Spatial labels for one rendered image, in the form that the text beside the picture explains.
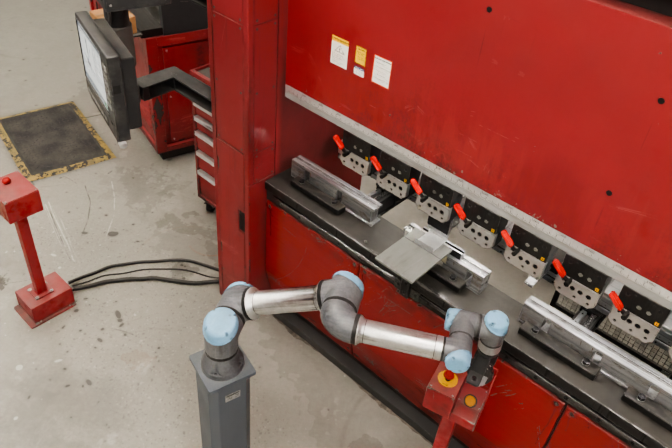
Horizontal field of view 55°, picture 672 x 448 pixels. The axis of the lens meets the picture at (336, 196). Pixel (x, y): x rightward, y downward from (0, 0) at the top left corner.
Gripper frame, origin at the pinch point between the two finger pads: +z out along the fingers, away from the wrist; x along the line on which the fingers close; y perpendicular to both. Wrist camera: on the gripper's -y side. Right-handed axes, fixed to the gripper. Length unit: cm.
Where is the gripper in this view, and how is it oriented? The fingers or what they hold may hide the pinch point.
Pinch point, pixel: (475, 385)
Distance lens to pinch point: 237.3
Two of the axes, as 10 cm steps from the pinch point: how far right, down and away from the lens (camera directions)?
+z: -0.3, 7.4, 6.7
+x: -8.7, -3.5, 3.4
